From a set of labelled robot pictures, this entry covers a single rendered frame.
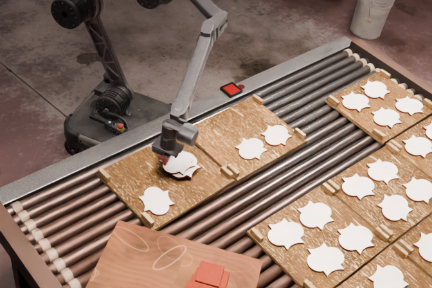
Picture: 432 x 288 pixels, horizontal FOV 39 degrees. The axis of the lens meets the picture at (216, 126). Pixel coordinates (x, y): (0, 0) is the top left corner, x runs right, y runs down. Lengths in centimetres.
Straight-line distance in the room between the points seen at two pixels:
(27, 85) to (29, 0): 108
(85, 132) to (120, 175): 121
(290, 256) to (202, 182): 45
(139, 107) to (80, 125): 38
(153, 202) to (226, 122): 57
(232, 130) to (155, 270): 86
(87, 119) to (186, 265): 181
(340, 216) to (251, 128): 55
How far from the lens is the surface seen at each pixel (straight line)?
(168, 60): 452
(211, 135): 255
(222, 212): 229
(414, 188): 259
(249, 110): 271
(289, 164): 254
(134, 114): 363
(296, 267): 218
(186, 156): 239
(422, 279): 232
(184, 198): 230
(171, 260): 199
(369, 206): 246
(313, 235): 229
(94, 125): 359
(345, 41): 337
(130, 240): 203
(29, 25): 487
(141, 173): 237
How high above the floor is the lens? 267
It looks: 42 degrees down
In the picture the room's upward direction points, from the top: 9 degrees clockwise
